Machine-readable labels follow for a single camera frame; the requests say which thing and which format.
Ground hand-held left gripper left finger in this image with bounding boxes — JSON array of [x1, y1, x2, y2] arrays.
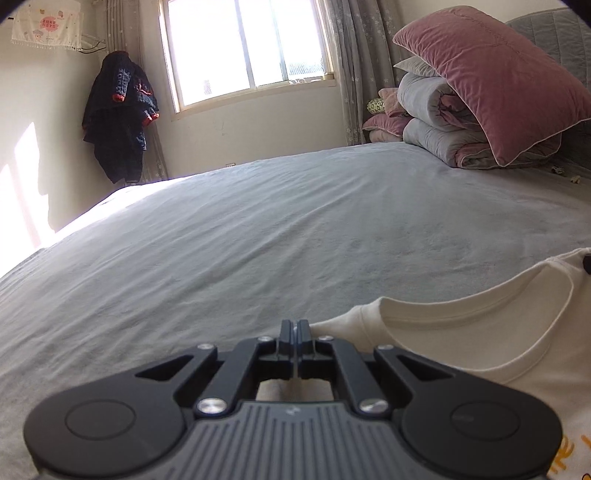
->
[[134, 318, 296, 418]]

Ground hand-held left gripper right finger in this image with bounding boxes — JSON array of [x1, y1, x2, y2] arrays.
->
[[297, 318, 452, 418]]

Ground cream t-shirt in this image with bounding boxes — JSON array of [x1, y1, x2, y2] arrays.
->
[[256, 247, 591, 480]]

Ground small brown scraps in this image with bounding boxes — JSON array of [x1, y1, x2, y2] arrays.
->
[[551, 165, 583, 185]]

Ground grey bed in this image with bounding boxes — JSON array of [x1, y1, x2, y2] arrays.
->
[[0, 141, 591, 480]]

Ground folded grey quilt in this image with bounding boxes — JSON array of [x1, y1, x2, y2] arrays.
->
[[397, 73, 564, 169]]

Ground large pink velvet pillow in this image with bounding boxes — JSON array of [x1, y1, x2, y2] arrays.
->
[[392, 6, 591, 167]]

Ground grey quilted headboard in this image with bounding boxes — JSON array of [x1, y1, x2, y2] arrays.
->
[[505, 7, 591, 171]]

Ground small pink pillow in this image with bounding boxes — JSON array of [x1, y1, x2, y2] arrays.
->
[[362, 113, 414, 144]]

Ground pink folded cloth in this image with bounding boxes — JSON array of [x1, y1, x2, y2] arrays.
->
[[379, 88, 409, 118]]

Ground white pillow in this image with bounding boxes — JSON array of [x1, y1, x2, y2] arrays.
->
[[393, 58, 439, 78]]

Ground dark hanging jacket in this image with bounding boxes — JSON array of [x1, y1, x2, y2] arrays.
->
[[82, 51, 160, 184]]

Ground grey star-patterned curtain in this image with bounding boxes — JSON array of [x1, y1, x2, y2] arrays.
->
[[318, 0, 402, 146]]

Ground window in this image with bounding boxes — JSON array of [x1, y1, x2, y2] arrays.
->
[[157, 0, 338, 116]]

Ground white fringed wall cover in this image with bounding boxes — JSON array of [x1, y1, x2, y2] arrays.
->
[[11, 0, 85, 51]]

